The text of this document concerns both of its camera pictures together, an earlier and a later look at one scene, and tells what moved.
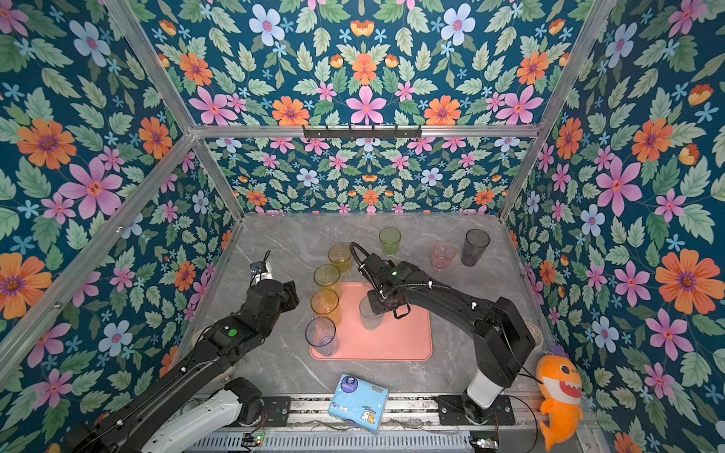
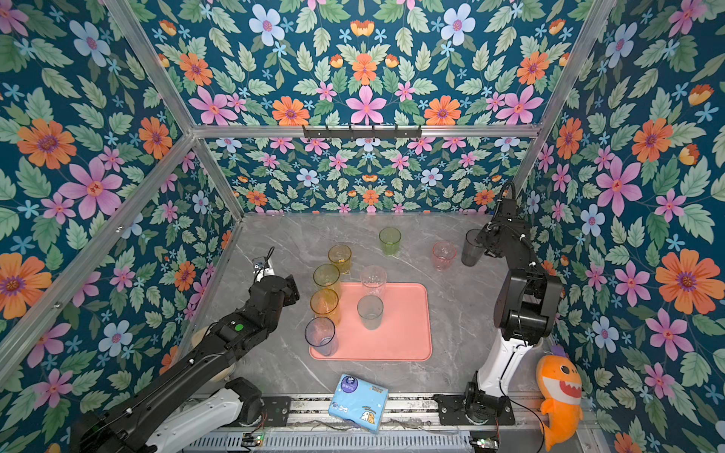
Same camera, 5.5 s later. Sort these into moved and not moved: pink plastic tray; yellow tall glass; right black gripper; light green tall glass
Moved: right black gripper
Not moved: yellow tall glass; light green tall glass; pink plastic tray
